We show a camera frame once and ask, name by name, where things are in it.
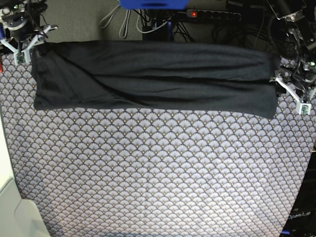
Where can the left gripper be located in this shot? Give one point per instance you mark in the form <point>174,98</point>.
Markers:
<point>302,88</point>

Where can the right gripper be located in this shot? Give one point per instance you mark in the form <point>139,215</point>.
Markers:
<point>22,52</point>

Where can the dark grey T-shirt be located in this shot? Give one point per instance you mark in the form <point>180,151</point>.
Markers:
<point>154,75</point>

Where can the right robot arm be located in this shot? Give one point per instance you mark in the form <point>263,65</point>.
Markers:
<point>20,28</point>

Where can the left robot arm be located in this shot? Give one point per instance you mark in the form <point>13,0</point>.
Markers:
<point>300,31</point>

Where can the black OpenArm box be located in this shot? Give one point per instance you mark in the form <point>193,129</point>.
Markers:
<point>302,220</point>

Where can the fan-patterned tablecloth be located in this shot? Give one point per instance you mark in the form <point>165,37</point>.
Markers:
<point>143,172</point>

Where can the white side cabinet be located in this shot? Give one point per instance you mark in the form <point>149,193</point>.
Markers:
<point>18,217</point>

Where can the white power strip red switch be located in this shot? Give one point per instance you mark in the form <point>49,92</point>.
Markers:
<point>213,15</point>

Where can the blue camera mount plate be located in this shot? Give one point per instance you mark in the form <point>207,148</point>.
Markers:
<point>154,4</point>

